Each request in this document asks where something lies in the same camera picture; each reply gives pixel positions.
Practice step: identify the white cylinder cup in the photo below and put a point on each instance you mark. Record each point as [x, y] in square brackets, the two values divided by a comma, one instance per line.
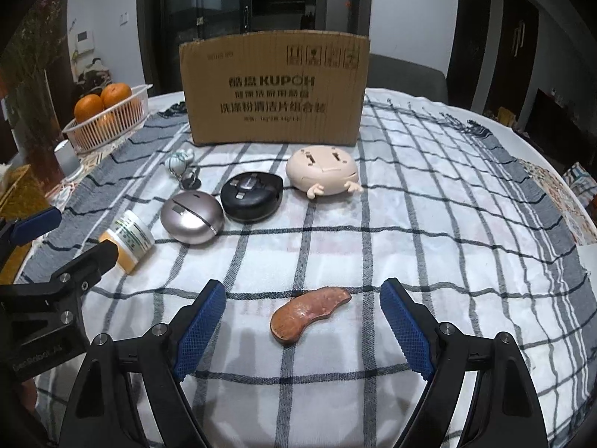
[65, 156]

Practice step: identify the wall intercom panel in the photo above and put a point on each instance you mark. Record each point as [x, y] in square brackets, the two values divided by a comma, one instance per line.
[84, 42]

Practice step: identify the brown cardboard box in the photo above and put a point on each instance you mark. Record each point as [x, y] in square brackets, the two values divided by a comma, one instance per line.
[275, 88]

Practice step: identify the television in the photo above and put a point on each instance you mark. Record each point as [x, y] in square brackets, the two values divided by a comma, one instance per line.
[566, 116]

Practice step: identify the plaid checked cloth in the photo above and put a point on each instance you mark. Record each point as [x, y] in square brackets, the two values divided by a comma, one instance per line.
[419, 242]

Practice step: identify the floral patterned tablecloth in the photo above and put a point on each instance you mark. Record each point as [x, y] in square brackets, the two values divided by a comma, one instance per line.
[555, 196]

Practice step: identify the yellow wicker basket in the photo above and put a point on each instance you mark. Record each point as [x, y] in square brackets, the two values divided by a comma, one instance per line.
[18, 191]

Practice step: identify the dark wooden door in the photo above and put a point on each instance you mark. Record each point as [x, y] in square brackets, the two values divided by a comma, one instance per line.
[515, 46]
[468, 37]

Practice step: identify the white jar with green label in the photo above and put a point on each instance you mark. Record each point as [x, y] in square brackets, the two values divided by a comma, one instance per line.
[130, 238]

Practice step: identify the dried flowers in vase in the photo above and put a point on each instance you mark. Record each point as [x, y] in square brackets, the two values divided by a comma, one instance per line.
[32, 79]

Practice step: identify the teal floral cushion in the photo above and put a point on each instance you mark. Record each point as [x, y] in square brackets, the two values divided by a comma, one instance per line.
[580, 179]

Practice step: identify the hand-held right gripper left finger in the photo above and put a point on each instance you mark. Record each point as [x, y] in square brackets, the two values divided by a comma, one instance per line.
[203, 331]

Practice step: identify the silver round device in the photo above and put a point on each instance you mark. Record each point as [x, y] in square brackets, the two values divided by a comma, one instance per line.
[191, 217]

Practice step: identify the brown curved wooden piece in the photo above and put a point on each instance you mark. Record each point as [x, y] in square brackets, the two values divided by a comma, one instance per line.
[303, 315]

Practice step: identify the black round device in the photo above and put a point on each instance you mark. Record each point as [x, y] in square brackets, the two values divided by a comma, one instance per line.
[252, 198]

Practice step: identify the small white green trinket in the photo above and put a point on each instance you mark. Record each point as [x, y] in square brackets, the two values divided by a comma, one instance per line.
[177, 161]

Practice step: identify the pile of oranges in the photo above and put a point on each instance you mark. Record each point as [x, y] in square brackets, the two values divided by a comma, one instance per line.
[88, 108]

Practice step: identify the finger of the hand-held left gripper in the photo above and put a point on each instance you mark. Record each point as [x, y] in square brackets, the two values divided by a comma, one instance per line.
[98, 256]
[37, 225]

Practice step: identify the white plastic basket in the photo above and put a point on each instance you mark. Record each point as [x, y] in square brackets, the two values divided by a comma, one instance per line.
[116, 123]

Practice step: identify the beige round figure toy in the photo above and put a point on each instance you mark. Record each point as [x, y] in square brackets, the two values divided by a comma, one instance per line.
[322, 168]

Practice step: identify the grey chair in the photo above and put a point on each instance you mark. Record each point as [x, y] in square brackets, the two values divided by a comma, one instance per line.
[405, 77]

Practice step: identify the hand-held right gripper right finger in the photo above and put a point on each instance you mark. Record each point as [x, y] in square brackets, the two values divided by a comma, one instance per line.
[405, 331]

